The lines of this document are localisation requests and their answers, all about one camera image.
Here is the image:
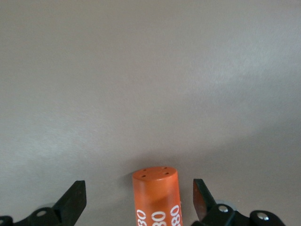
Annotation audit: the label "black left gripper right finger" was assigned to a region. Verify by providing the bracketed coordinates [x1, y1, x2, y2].
[191, 178, 286, 226]

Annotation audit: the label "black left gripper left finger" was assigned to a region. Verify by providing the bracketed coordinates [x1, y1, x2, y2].
[0, 180, 87, 226]

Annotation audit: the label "orange 4680 cylinder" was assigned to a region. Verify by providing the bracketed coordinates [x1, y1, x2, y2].
[131, 166, 182, 226]

